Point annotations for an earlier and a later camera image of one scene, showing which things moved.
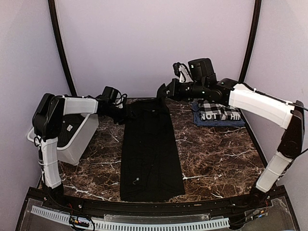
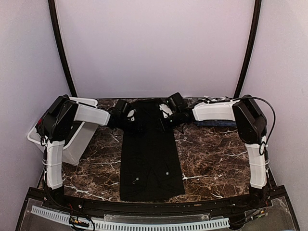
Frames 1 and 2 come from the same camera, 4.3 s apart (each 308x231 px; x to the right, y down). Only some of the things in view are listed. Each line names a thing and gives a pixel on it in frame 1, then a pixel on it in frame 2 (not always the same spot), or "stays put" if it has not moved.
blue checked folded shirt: x=195 y=107 stays put
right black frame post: x=257 y=4 stays put
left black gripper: x=127 y=116 -> x=136 y=130
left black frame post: x=61 y=47 stays put
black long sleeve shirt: x=150 y=169 stays put
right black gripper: x=175 y=89 -> x=164 y=126
